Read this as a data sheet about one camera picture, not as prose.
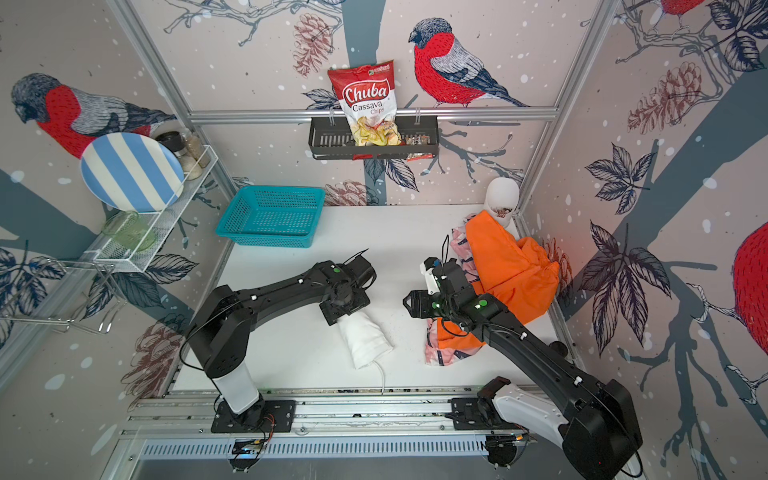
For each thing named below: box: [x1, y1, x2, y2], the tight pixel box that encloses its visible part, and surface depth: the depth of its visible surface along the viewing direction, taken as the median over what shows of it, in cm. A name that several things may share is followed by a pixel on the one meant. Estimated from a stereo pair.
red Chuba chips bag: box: [328, 60, 402, 160], surface depth 83 cm
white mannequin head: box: [485, 176, 520, 228], surface depth 110 cm
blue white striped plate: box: [80, 132, 185, 214], surface depth 74 cm
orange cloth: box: [436, 211, 560, 350], surface depth 95 cm
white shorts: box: [337, 310, 394, 370], surface depth 83 cm
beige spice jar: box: [186, 135, 210, 168], surface depth 87 cm
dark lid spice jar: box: [156, 131, 187, 157], surface depth 81 cm
